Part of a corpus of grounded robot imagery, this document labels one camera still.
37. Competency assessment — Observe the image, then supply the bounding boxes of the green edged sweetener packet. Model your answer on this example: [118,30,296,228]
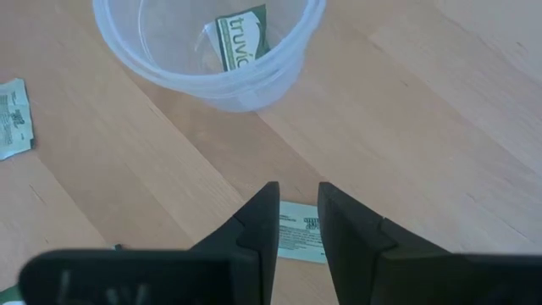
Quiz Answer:
[0,284,25,305]

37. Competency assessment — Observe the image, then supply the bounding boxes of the clear round plastic container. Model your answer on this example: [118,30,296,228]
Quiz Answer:
[91,0,328,114]

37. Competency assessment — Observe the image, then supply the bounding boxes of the white Stevia sweetener packet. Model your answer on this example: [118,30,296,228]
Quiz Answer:
[277,200,328,265]
[0,78,36,162]

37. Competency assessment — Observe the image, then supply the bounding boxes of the green white Truvia packet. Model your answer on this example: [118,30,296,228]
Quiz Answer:
[202,3,272,73]

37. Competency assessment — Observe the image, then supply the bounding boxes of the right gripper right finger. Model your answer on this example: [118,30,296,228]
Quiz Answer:
[318,181,542,305]

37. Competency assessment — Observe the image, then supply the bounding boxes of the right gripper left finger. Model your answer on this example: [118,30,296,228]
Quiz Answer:
[19,181,280,305]

